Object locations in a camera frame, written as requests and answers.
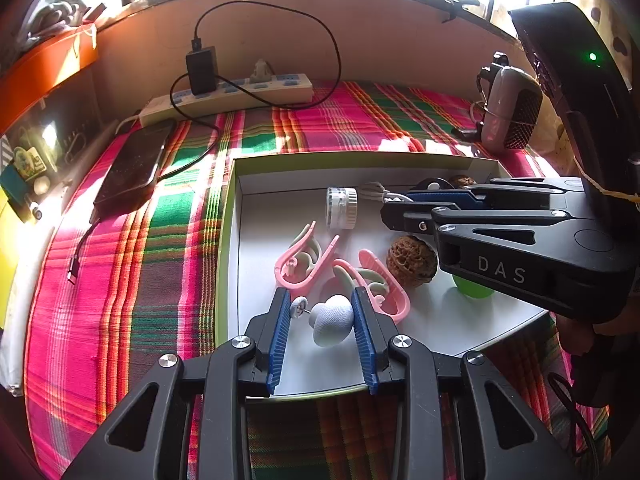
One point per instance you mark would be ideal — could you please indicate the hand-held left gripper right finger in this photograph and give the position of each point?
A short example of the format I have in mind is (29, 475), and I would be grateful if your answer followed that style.
(364, 340)

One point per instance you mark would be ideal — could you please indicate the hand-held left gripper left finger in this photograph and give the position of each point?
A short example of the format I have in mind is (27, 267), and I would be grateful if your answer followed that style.
(279, 340)

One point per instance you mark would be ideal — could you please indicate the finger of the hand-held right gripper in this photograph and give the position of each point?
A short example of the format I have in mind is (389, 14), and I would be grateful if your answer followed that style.
(440, 196)
(410, 220)

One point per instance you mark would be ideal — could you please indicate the black round disc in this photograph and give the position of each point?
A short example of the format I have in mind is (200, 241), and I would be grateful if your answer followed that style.
(425, 182)

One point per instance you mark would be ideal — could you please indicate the small brown walnut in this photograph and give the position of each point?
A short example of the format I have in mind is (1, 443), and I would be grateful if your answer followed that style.
(462, 181)

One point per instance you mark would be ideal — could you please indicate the grey round knob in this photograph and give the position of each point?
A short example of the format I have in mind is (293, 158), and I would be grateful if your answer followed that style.
(332, 322)

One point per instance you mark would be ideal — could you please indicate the large brown walnut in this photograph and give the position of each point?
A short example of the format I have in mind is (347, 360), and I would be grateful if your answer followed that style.
(411, 262)

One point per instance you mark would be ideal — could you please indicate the green and white suction knob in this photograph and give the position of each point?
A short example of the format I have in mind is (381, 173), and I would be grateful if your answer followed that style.
(470, 290)

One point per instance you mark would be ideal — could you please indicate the green and white cardboard box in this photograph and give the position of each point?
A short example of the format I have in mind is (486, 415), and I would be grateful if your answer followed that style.
(280, 210)

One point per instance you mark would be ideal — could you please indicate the person's right hand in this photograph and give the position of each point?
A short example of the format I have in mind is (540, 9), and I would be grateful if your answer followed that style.
(575, 337)

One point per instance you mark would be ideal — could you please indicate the grey portable heater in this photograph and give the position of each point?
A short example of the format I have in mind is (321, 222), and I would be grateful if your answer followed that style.
(510, 110)

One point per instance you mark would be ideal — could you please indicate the white power strip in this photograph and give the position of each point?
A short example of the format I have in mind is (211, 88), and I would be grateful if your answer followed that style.
(280, 92)

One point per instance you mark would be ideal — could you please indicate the black window latch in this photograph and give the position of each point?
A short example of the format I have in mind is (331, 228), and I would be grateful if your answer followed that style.
(457, 7)

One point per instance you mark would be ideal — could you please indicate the white plug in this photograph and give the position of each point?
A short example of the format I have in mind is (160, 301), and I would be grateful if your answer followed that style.
(261, 72)

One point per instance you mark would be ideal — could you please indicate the black phone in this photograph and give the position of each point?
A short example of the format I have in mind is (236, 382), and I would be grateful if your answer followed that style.
(132, 165)

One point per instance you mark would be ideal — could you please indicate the spotted cream curtain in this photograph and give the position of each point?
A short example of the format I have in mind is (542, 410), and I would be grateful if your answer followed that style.
(607, 20)

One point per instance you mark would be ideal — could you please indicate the black power adapter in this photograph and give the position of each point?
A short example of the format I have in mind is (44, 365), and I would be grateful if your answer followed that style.
(202, 70)

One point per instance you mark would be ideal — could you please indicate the yellow box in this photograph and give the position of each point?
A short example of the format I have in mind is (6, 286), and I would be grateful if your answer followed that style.
(4, 260)

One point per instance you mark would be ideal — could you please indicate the teal box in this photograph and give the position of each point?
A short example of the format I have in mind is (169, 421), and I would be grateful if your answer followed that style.
(15, 187)

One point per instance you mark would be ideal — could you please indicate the small green picture card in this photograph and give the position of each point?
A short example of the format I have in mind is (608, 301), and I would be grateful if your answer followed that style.
(29, 161)

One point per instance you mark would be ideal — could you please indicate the orange plastic tray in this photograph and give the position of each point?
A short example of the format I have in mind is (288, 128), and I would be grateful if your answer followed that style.
(40, 75)

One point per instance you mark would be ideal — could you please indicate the white plastic bag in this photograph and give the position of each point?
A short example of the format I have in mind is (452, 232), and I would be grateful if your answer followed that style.
(55, 5)

